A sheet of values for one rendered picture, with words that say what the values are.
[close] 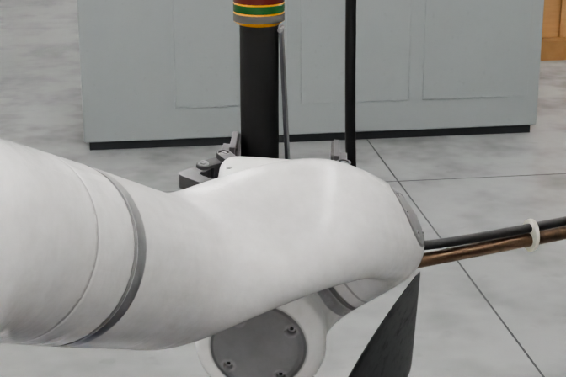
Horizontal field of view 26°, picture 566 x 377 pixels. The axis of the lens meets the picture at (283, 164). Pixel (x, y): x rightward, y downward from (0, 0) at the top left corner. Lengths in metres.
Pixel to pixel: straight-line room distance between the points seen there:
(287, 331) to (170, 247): 0.18
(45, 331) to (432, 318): 4.23
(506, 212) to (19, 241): 5.48
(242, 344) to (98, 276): 0.24
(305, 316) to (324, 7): 6.05
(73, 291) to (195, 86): 6.25
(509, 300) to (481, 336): 0.36
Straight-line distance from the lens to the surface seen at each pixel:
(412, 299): 1.46
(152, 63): 6.75
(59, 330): 0.57
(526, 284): 5.13
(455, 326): 4.71
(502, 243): 1.24
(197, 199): 0.69
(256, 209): 0.70
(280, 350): 0.78
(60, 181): 0.54
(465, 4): 6.97
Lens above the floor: 1.97
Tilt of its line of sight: 18 degrees down
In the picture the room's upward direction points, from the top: straight up
